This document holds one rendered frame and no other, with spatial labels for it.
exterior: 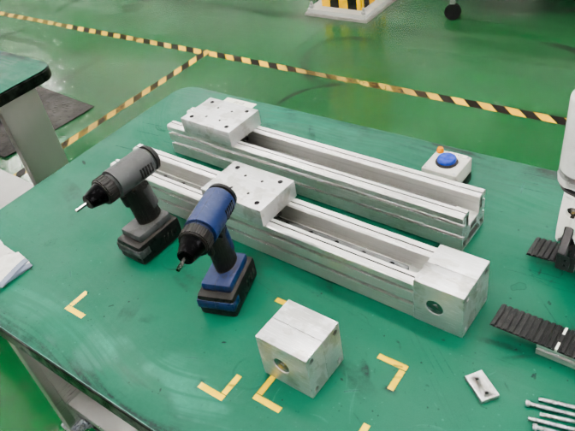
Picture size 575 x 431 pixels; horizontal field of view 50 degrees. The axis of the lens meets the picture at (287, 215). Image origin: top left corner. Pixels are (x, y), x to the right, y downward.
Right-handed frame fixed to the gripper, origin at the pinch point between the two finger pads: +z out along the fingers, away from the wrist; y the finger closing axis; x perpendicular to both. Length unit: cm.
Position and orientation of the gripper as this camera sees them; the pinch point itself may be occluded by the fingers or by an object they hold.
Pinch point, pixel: (571, 251)
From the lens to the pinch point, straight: 119.9
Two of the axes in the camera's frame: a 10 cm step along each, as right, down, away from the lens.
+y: 6.0, -5.7, 5.6
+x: -7.9, -2.9, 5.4
